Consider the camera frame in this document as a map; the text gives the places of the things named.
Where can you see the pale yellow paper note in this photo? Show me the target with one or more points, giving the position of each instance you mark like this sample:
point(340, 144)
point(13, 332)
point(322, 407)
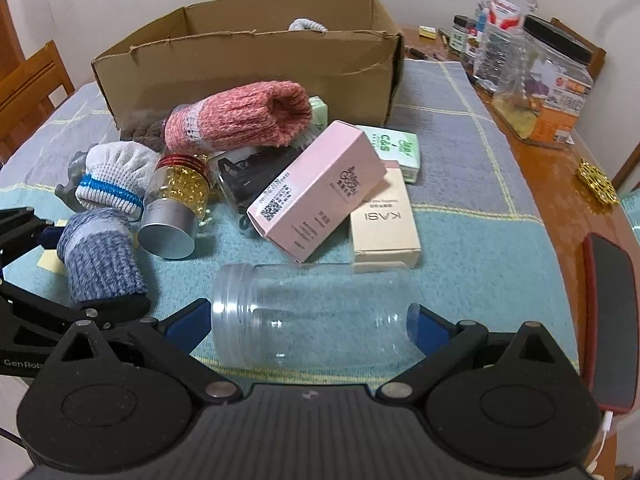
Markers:
point(50, 260)

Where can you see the large clear water bottle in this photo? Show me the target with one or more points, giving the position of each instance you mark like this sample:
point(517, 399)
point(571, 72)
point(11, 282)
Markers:
point(505, 35)

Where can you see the clear container with black lid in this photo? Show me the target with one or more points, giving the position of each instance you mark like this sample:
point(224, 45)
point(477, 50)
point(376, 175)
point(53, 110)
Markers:
point(550, 90)

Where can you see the clear plastic jar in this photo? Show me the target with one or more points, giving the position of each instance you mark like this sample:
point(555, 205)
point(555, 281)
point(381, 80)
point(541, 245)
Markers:
point(310, 315)

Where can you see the grey cat toy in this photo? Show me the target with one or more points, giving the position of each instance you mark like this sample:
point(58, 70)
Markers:
point(72, 175)

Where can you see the smartphone in red case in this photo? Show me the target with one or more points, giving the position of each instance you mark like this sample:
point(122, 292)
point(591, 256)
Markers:
point(612, 320)

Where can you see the beige carton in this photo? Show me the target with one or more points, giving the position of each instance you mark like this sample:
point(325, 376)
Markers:
point(385, 230)

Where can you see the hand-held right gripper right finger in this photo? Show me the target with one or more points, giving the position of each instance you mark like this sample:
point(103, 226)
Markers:
point(426, 326)

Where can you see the cardboard box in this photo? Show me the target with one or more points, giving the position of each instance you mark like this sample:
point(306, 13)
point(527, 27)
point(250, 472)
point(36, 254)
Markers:
point(225, 75)

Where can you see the pink carton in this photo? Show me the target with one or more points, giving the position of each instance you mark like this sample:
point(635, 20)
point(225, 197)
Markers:
point(320, 185)

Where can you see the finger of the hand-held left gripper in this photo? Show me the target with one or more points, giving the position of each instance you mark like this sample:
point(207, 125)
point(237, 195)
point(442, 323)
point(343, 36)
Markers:
point(49, 236)
point(120, 306)

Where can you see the pink knit sock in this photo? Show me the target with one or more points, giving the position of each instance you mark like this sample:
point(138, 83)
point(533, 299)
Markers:
point(240, 115)

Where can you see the blue-grey knit sock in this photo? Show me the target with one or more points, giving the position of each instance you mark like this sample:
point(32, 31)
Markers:
point(100, 260)

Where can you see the checked blue-grey cloth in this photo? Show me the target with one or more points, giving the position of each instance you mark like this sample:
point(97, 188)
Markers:
point(475, 210)

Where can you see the small jar with black lid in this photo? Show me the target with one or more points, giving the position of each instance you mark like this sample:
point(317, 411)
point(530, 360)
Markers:
point(462, 35)

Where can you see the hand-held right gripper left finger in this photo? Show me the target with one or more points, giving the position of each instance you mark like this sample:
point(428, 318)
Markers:
point(187, 325)

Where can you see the yellow sticky note pad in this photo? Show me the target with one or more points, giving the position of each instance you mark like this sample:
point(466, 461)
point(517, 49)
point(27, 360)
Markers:
point(428, 32)

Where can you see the jar of gold capsules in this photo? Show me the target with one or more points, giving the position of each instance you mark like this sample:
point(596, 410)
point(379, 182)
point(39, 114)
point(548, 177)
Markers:
point(170, 220)

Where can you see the plain white sock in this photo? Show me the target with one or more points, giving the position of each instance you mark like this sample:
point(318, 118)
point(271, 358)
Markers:
point(305, 23)

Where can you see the black plastic clips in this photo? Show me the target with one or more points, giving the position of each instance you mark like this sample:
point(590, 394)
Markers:
point(240, 185)

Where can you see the white sock with blue stripe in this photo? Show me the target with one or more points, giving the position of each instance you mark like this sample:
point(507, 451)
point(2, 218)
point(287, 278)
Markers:
point(115, 165)

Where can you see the gold ornament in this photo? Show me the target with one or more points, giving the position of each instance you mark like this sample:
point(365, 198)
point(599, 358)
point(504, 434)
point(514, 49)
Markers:
point(597, 185)

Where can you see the green tissue packet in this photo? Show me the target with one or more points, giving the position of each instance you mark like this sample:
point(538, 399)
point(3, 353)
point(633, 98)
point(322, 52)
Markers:
point(400, 150)
point(320, 110)

